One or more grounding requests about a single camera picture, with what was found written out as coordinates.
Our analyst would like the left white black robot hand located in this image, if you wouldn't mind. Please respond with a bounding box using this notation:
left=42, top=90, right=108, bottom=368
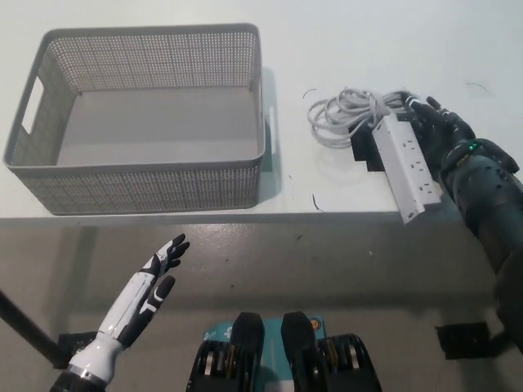
left=96, top=233, right=191, bottom=349

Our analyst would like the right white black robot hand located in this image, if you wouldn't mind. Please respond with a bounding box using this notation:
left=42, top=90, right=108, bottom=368
left=401, top=92, right=478, bottom=173

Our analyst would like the white power strip with cord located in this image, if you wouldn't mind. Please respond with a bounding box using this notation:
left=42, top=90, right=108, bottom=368
left=306, top=85, right=442, bottom=225

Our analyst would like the grey perforated plastic basket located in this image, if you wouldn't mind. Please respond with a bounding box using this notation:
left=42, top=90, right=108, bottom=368
left=2, top=22, right=281, bottom=216

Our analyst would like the black table leg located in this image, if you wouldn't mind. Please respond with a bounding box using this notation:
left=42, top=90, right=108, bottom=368
left=0, top=287, right=63, bottom=368

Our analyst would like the black teal robot body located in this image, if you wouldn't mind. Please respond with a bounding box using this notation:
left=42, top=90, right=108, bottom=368
left=187, top=311, right=383, bottom=392

